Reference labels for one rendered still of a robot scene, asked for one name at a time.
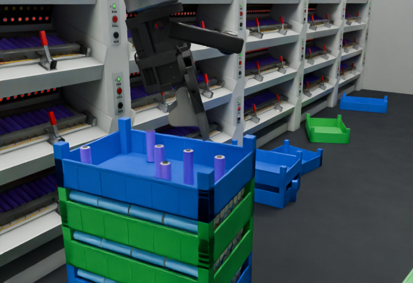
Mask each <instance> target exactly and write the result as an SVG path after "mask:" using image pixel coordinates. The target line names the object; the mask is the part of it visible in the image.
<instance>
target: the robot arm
mask: <svg viewBox="0 0 413 283"><path fill-rule="evenodd" d="M124 3H125V6H126V9H127V12H128V13H134V12H137V13H138V14H137V15H136V17H134V18H130V19H127V20H125V22H126V25H127V29H129V30H130V34H131V37H132V40H133V43H134V46H135V50H136V53H135V55H134V57H135V62H136V64H137V65H138V69H139V71H140V74H141V78H142V80H143V85H144V88H145V90H146V93H147V95H148V94H153V93H157V92H159V93H163V92H165V91H170V90H172V89H173V88H172V87H176V100H175V101H174V102H173V103H171V104H170V105H169V107H168V113H169V114H168V116H167V120H168V123H169V124H170V125H171V126H174V127H179V126H197V127H199V129H200V133H201V135H202V139H203V141H206V140H207V138H208V133H209V130H210V127H209V124H208V120H207V116H206V113H205V110H204V106H203V103H202V98H201V96H200V92H199V87H198V85H197V78H198V75H197V71H196V68H195V64H194V60H193V57H192V52H191V43H193V44H198V45H203V46H206V47H211V48H215V49H218V50H219V51H220V52H221V53H222V54H225V55H231V54H234V53H236V54H240V53H241V52H242V48H243V44H244V40H243V38H241V37H238V35H237V34H236V33H234V32H233V31H223V32H222V33H219V32H216V31H212V30H209V29H204V28H199V27H196V26H191V25H187V24H184V23H179V22H176V21H172V20H170V17H169V15H171V14H175V13H178V12H181V11H183V6H182V4H181V2H178V0H124ZM158 21H159V22H161V23H162V24H163V28H162V29H157V28H156V26H155V24H156V23H157V22H158ZM136 54H137V56H136ZM186 86H187V87H186ZM188 92H189V95H188ZM189 96H190V97H189Z"/></svg>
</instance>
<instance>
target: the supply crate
mask: <svg viewBox="0 0 413 283"><path fill-rule="evenodd" d="M118 126H119V130H118V131H116V132H113V133H111V134H109V135H107V136H104V137H102V138H99V139H97V140H95V141H92V142H89V143H88V144H85V145H86V146H90V150H91V158H92V164H88V163H83V162H81V153H80V147H82V146H85V145H82V146H80V147H78V148H76V149H73V150H69V143H68V142H64V141H60V142H56V143H54V144H53V152H54V159H55V169H56V175H57V186H58V187H63V188H67V189H70V190H75V191H78V192H82V193H87V194H90V195H95V196H99V197H102V198H107V199H110V200H114V201H119V202H122V203H127V204H132V205H135V206H139V207H144V208H147V209H152V210H155V211H159V212H164V213H167V214H171V215H176V216H179V217H184V218H187V219H191V220H196V221H199V222H203V223H208V224H209V223H210V222H211V221H212V220H213V219H214V218H215V217H216V216H217V215H218V214H219V213H220V212H221V211H222V210H223V209H224V208H225V207H226V206H227V205H228V204H229V203H230V202H231V200H232V199H233V198H234V197H235V196H236V195H237V194H238V193H239V192H240V191H241V190H242V189H243V188H244V187H245V185H246V184H247V183H248V182H249V181H250V180H251V179H252V178H253V177H254V176H255V169H256V136H254V135H249V134H247V135H245V136H244V137H243V146H240V145H232V144H225V143H220V142H213V141H203V140H200V139H192V138H185V137H181V136H173V135H169V134H161V133H155V144H156V145H157V144H162V145H164V150H165V161H169V162H171V181H170V180H165V179H159V178H156V177H155V162H154V161H153V162H149V161H147V151H146V132H145V131H141V130H134V129H132V128H131V118H128V117H122V118H119V119H118ZM185 149H192V150H193V151H194V184H193V185H189V184H184V172H183V150H185ZM216 155H223V156H225V175H223V176H222V178H220V179H219V180H218V181H217V182H214V157H215V156H216Z"/></svg>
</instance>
